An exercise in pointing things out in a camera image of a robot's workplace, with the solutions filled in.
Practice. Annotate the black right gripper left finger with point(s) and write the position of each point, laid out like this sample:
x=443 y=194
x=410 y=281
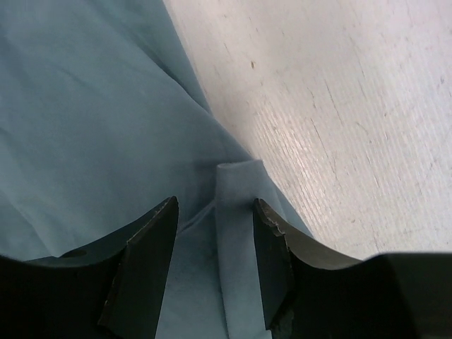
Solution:
x=110 y=288

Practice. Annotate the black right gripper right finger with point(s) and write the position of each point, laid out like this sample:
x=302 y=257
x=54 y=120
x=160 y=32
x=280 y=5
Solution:
x=309 y=290

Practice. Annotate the blue t shirt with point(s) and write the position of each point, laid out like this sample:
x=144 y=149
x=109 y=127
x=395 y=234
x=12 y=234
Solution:
x=102 y=118

